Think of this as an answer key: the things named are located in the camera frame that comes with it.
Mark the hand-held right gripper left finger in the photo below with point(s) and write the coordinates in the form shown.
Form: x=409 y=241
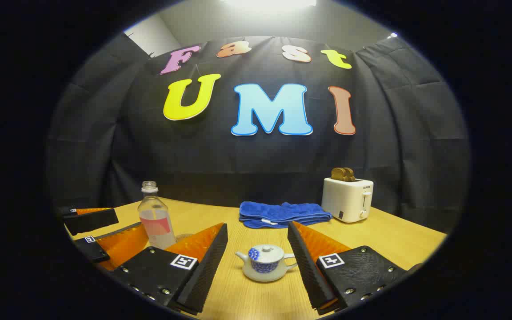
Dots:
x=207 y=275

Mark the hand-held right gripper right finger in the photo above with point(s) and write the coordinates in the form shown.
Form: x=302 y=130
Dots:
x=307 y=271

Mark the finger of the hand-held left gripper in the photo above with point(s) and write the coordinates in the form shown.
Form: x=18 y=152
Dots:
x=91 y=221
x=122 y=246

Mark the white blue patterned teacup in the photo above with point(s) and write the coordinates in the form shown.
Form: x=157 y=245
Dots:
x=265 y=272

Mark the white teacup lid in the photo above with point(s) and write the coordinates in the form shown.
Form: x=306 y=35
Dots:
x=268 y=253

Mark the clear water bottle pink label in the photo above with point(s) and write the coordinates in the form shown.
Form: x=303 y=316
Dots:
x=154 y=213

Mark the folded blue towel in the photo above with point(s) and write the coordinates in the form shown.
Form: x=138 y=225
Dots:
x=282 y=213

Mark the white toaster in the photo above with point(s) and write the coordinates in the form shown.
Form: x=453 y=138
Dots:
x=345 y=200

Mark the brown toast slice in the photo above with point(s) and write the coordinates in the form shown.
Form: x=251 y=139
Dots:
x=350 y=175
x=337 y=174

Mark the bright ceiling light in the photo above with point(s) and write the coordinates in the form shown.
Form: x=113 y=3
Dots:
x=269 y=3

